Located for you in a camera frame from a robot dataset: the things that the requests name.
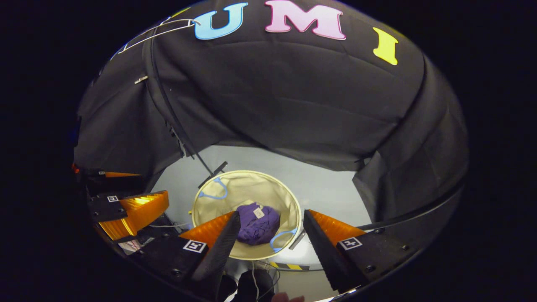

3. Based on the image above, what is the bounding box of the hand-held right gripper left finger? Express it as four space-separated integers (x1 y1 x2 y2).
136 211 242 291

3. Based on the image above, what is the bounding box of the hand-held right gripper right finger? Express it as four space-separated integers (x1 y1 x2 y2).
302 208 420 294

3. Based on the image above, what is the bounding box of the purple jacket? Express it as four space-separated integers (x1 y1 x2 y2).
236 203 281 246

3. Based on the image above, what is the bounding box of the cream round laundry hamper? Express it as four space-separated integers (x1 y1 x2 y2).
192 170 302 260

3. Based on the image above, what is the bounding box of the black clothes rack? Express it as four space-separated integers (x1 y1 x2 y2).
143 29 308 251

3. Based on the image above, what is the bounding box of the white clothes hanger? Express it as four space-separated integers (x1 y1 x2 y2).
117 17 202 55

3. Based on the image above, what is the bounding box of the yellow black hazard tape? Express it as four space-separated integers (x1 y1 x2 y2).
268 262 310 271

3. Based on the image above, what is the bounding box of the dark cloth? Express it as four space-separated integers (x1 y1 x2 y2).
230 269 276 302

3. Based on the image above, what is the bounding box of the black backdrop cloth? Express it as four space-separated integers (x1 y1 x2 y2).
73 0 469 223

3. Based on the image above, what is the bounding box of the white cable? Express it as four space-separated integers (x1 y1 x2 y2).
251 260 281 301

